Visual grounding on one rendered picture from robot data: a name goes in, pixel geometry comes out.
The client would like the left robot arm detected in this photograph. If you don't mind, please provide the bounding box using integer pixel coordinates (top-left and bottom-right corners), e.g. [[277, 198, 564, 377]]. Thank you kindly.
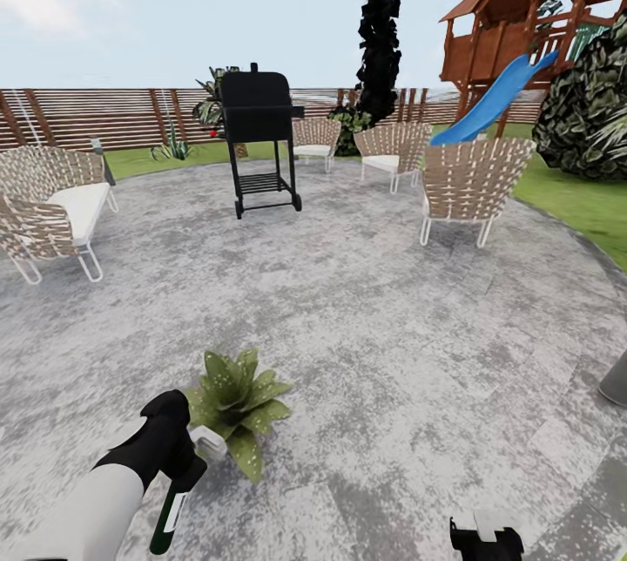
[[2, 389, 227, 561]]

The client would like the insectifuge atomizer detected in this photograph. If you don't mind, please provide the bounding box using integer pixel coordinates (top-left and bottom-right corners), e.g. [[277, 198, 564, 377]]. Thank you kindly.
[[150, 481, 187, 555]]

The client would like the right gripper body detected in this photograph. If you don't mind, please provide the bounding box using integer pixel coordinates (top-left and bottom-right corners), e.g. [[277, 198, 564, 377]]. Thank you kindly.
[[456, 529, 523, 561]]

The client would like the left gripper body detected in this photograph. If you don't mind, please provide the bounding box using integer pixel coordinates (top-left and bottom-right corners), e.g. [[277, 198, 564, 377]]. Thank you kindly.
[[161, 440, 207, 493]]

